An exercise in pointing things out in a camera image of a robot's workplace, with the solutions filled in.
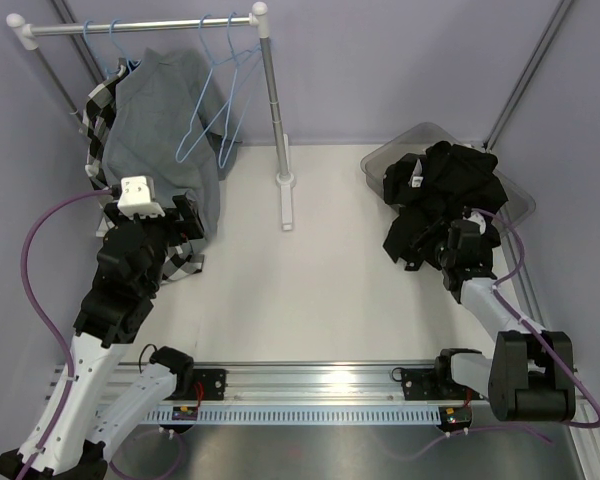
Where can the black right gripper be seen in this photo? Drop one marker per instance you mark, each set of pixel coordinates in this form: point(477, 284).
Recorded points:
point(438, 230)

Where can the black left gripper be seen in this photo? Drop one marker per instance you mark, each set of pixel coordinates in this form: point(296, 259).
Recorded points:
point(181, 231)

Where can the plain black shirt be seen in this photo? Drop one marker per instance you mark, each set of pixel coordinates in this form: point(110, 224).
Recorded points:
point(439, 184)

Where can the blue hanger of black shirt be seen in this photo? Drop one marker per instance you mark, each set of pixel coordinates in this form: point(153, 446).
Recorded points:
point(182, 155)

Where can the blue hanger of pinstriped shirt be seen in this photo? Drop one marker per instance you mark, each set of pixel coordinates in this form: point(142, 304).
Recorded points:
point(245, 63)

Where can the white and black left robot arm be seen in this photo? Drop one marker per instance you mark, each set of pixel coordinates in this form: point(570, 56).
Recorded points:
point(72, 440)

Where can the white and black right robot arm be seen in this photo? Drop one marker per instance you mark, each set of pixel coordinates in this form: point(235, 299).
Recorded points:
point(528, 376)

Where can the grey shirt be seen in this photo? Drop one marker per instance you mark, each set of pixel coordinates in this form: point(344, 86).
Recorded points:
point(160, 135)

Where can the black white checked shirt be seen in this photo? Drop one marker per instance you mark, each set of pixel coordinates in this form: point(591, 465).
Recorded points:
point(97, 119)

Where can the blue hanger of grey shirt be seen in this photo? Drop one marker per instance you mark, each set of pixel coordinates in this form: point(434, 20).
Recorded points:
point(131, 64)

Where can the blue hanger of checked shirt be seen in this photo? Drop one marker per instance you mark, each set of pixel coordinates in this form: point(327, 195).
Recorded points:
point(93, 51)

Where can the clear plastic bin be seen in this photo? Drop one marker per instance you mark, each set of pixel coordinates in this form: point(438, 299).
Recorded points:
point(416, 140)

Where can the metal clothes rack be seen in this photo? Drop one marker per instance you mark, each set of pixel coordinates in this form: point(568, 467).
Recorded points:
point(180, 75)

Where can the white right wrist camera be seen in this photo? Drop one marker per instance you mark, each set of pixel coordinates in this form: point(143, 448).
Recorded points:
point(478, 218)

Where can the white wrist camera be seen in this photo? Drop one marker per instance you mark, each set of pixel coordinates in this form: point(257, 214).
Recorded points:
point(137, 199)
point(478, 218)

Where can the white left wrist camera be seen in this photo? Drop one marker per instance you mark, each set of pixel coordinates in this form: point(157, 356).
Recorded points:
point(137, 199)

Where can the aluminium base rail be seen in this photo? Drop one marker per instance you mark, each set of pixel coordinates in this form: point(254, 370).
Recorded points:
point(338, 383)

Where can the white slotted cable duct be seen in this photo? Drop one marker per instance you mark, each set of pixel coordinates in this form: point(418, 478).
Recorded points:
point(295, 415)

